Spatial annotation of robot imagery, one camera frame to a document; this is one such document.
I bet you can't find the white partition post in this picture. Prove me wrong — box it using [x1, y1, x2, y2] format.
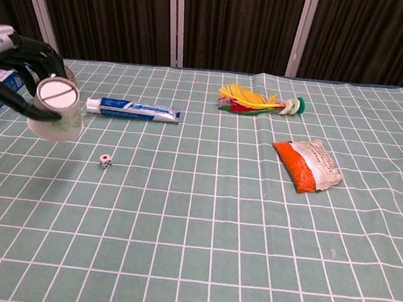
[159, 0, 192, 69]
[7, 0, 65, 57]
[284, 0, 323, 80]

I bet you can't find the colourful feather shuttlecock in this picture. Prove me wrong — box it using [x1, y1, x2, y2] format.
[216, 81, 308, 122]

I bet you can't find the orange and white snack packet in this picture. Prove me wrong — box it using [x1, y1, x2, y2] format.
[266, 133, 349, 199]

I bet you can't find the green grid tablecloth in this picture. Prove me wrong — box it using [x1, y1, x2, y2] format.
[0, 36, 403, 302]

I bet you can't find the blue white toothpaste tube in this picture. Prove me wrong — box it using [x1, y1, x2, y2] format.
[84, 95, 182, 125]

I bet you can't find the small white die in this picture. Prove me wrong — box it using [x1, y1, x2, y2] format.
[98, 154, 114, 170]

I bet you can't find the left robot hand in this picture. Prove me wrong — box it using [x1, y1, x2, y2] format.
[0, 24, 72, 123]

